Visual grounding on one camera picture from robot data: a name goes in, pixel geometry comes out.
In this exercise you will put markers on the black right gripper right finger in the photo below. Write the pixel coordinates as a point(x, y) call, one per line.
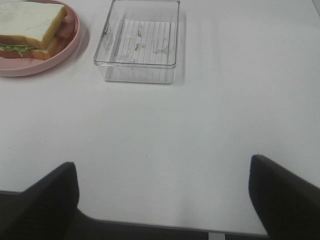
point(287, 205)

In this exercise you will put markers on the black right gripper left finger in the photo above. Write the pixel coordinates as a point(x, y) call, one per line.
point(44, 210)

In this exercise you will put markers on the green lettuce leaf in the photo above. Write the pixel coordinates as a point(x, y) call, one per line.
point(14, 51)

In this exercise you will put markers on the white bread slice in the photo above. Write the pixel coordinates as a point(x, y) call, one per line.
point(42, 54)
point(28, 23)

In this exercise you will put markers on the wavy bacon strip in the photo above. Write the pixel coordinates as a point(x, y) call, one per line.
point(66, 27)

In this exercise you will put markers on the pink round plate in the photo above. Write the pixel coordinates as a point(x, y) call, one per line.
point(19, 67)

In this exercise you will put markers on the clear right plastic tray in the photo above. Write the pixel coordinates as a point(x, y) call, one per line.
point(139, 42)

